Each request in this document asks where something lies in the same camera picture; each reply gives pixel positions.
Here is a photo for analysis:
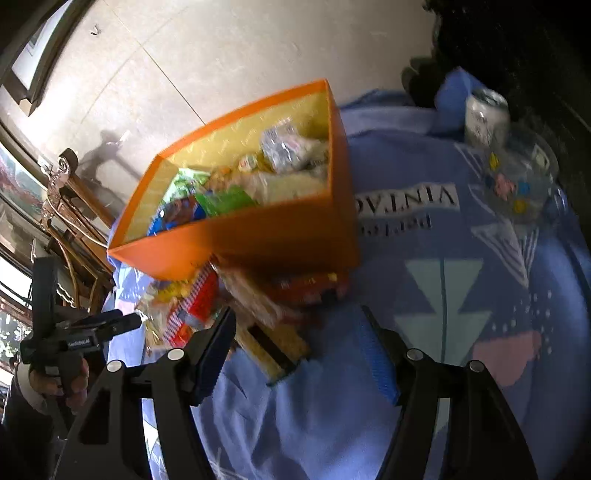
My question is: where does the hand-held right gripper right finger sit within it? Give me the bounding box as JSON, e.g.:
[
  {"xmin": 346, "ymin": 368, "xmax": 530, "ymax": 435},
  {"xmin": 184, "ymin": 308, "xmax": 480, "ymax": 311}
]
[{"xmin": 360, "ymin": 305, "xmax": 539, "ymax": 480}]

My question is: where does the glass dish with coloured stickers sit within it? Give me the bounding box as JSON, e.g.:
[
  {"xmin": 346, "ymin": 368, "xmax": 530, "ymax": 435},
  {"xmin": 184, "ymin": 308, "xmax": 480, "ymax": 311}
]
[{"xmin": 482, "ymin": 127, "xmax": 560, "ymax": 225}]

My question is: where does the blue printed blanket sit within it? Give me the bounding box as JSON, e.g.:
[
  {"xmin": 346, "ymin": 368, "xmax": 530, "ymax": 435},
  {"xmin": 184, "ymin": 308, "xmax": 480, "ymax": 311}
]
[{"xmin": 104, "ymin": 90, "xmax": 591, "ymax": 480}]

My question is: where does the bright green snack packet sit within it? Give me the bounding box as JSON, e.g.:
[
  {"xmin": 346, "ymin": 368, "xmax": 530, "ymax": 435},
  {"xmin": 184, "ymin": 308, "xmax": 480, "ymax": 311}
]
[{"xmin": 195, "ymin": 185, "xmax": 257, "ymax": 219}]

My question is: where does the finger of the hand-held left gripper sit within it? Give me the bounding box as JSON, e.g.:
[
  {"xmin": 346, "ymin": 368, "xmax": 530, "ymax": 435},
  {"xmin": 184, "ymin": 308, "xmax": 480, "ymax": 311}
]
[{"xmin": 102, "ymin": 310, "xmax": 142, "ymax": 343}]

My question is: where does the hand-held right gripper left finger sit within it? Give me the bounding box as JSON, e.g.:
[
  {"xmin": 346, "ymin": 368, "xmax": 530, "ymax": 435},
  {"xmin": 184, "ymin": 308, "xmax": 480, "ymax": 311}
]
[{"xmin": 55, "ymin": 305, "xmax": 238, "ymax": 480}]

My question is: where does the person's left forearm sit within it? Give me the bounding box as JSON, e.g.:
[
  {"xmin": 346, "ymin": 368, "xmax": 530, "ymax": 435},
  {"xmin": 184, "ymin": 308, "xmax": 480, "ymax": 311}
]
[{"xmin": 0, "ymin": 364, "xmax": 63, "ymax": 480}]

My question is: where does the framed wall picture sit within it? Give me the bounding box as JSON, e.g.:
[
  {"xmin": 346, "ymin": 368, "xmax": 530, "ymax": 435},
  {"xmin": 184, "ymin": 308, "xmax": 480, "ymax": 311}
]
[{"xmin": 0, "ymin": 0, "xmax": 95, "ymax": 117}]

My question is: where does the orange cardboard box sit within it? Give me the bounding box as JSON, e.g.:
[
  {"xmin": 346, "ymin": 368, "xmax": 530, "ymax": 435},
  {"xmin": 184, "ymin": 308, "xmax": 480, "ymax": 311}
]
[{"xmin": 107, "ymin": 79, "xmax": 362, "ymax": 283}]

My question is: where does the yellow and brown snack packet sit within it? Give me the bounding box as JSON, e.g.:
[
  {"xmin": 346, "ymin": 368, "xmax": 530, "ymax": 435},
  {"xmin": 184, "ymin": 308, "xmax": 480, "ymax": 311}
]
[{"xmin": 235, "ymin": 318, "xmax": 311, "ymax": 387}]

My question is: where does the white drink can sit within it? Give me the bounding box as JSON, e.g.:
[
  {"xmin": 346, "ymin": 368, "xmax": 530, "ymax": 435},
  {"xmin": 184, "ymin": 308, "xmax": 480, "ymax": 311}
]
[{"xmin": 464, "ymin": 89, "xmax": 510, "ymax": 147}]

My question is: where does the blue snack packet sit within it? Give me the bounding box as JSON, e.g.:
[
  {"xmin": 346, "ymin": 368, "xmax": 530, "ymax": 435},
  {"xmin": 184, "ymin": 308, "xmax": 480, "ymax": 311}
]
[{"xmin": 147, "ymin": 196, "xmax": 206, "ymax": 237}]

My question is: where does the pink-edged clear biscuit bag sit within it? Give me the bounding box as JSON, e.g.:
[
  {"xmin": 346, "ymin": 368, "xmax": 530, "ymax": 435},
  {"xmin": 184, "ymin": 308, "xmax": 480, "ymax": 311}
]
[{"xmin": 216, "ymin": 265, "xmax": 297, "ymax": 329}]

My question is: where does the silver snack packet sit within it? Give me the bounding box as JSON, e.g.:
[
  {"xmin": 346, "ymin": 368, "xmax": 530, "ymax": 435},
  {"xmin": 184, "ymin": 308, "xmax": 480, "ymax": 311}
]
[{"xmin": 260, "ymin": 121, "xmax": 325, "ymax": 174}]

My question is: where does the carved wooden furniture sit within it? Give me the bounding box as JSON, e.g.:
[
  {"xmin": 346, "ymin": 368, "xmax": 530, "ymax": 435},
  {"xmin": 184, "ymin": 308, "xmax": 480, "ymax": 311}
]
[{"xmin": 39, "ymin": 148, "xmax": 122, "ymax": 315}]

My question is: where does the red striped snack packet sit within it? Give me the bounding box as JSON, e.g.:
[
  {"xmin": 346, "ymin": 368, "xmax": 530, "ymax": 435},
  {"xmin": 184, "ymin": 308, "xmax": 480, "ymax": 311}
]
[{"xmin": 163, "ymin": 267, "xmax": 221, "ymax": 348}]

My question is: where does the person's left hand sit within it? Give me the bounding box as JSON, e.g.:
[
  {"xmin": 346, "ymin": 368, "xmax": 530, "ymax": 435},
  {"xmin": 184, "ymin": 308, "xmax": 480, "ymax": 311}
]
[{"xmin": 28, "ymin": 355, "xmax": 91, "ymax": 409}]

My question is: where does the green and white snack packet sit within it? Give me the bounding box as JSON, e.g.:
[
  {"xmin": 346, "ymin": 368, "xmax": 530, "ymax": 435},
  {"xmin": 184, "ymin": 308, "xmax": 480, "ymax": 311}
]
[{"xmin": 164, "ymin": 168, "xmax": 211, "ymax": 205}]

